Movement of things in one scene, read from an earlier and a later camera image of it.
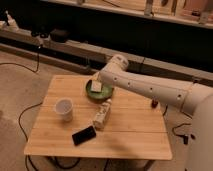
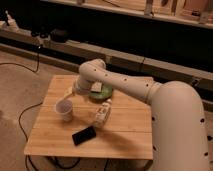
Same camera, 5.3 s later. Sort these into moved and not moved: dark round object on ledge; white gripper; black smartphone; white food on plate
Moved: white gripper
Not moved: white food on plate; black smartphone; dark round object on ledge
